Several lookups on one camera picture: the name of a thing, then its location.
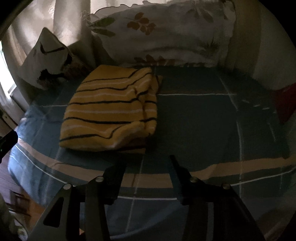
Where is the yellow striped sweater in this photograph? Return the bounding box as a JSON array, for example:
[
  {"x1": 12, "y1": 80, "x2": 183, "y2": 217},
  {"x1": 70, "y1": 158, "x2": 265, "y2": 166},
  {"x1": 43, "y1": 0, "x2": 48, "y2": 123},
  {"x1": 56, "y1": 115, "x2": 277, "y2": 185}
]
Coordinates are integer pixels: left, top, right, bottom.
[{"x1": 59, "y1": 65, "x2": 163, "y2": 155}]

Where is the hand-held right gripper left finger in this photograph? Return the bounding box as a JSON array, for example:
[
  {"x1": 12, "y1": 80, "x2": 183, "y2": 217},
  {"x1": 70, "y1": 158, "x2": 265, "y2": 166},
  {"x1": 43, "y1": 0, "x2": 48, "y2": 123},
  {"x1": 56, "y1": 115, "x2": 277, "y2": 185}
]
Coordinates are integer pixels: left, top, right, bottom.
[{"x1": 28, "y1": 159, "x2": 128, "y2": 241}]

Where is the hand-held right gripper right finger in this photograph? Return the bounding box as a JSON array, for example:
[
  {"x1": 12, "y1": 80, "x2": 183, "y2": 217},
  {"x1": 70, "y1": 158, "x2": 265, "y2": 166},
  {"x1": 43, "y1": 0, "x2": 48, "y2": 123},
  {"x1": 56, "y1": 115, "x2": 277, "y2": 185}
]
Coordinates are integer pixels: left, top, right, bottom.
[{"x1": 169, "y1": 154, "x2": 264, "y2": 241}]

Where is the blue plaid bed sheet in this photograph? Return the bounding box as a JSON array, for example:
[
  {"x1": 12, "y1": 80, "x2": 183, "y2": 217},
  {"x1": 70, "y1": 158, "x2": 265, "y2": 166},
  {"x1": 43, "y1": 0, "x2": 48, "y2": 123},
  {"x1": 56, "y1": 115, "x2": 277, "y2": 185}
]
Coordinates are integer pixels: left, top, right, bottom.
[{"x1": 7, "y1": 65, "x2": 292, "y2": 241}]

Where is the window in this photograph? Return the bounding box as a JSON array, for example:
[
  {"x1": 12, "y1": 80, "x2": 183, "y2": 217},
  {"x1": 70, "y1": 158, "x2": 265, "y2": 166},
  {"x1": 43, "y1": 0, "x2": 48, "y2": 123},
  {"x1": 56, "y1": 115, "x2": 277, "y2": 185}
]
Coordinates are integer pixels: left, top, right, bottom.
[{"x1": 0, "y1": 46, "x2": 17, "y2": 99}]

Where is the white floral pillow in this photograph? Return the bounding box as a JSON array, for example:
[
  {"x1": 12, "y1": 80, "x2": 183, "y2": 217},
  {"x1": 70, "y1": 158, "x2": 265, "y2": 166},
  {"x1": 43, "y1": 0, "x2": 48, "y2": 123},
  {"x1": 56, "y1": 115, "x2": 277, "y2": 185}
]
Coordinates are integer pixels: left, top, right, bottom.
[{"x1": 87, "y1": 0, "x2": 237, "y2": 68}]

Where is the white cushion with dark print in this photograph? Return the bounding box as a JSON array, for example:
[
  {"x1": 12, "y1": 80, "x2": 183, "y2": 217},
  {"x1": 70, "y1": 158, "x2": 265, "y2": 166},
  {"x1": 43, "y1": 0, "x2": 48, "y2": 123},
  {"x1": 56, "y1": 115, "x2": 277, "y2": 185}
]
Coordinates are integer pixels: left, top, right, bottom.
[{"x1": 20, "y1": 27, "x2": 91, "y2": 91}]

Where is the beige embroidered curtain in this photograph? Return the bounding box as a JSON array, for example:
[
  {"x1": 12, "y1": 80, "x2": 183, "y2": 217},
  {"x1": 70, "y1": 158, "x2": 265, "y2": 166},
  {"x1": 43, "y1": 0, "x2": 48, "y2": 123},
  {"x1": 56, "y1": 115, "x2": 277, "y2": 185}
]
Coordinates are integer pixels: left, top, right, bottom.
[{"x1": 5, "y1": 0, "x2": 97, "y2": 77}]

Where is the red cushion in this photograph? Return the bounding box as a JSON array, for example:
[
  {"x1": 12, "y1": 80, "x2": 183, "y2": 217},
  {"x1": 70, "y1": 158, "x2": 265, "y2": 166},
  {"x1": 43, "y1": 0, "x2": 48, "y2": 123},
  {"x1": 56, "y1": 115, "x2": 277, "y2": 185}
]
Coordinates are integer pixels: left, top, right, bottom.
[{"x1": 275, "y1": 85, "x2": 296, "y2": 124}]

